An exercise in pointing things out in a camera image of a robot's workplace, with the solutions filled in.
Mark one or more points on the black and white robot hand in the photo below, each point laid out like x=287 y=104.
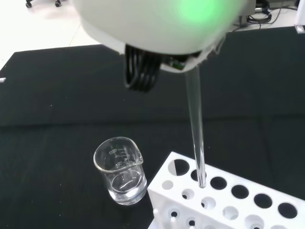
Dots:
x=147 y=26

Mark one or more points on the white test tube rack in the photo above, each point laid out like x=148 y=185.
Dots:
x=214 y=214

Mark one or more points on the black chair caster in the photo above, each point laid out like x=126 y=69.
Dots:
x=28 y=3
x=57 y=3

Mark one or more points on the black bench cloth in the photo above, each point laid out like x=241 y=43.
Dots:
x=59 y=100

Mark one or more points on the clear cloth clip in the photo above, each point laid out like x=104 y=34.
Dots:
x=2 y=80
x=299 y=28

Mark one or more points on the clear glass beaker with water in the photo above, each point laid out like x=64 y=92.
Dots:
x=124 y=186

